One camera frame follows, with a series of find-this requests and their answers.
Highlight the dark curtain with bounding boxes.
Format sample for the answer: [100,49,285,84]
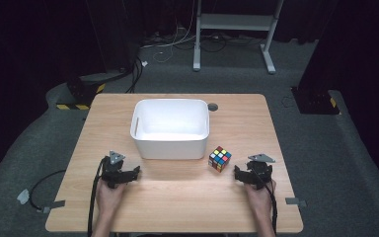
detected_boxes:
[297,0,379,192]
[0,0,142,192]

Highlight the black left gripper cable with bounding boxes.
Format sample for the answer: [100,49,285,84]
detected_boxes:
[87,156,111,237]

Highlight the black floor cable bundle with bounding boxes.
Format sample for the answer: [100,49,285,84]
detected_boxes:
[124,56,145,95]

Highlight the grey tape strip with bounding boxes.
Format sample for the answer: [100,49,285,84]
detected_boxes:
[284,197,308,208]
[40,199,66,214]

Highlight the thin black floor cable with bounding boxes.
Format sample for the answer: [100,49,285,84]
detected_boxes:
[29,169,67,211]

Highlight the black square stand base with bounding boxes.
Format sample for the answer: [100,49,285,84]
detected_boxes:
[290,86,341,116]

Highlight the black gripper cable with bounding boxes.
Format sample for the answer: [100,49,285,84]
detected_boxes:
[250,166,279,235]
[87,156,111,237]

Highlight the white plastic bin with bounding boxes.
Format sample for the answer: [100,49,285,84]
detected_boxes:
[129,98,211,161]

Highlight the tangle of floor cables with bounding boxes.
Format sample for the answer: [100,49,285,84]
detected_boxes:
[140,29,265,53]

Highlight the colourful puzzle cube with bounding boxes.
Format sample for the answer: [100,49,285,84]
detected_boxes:
[208,145,233,174]

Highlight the thin white floor cable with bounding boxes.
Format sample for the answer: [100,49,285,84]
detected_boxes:
[151,13,196,64]

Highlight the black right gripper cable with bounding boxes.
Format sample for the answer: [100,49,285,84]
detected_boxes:
[250,166,279,235]

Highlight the grey tape patch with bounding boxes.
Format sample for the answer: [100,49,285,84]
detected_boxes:
[16,189,31,205]

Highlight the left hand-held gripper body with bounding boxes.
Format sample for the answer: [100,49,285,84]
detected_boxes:
[100,150,126,191]

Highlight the black base with striped tape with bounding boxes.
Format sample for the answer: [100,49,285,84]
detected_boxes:
[55,72,108,112]

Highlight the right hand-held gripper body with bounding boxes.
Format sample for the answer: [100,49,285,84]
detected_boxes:
[246,153,276,191]

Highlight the person's left hand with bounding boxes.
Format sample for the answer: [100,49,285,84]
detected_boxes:
[95,179,128,215]

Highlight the white metal stand frame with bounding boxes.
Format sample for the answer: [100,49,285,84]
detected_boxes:
[192,0,284,75]

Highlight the person's right hand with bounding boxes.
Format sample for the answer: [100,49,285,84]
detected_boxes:
[244,179,277,216]

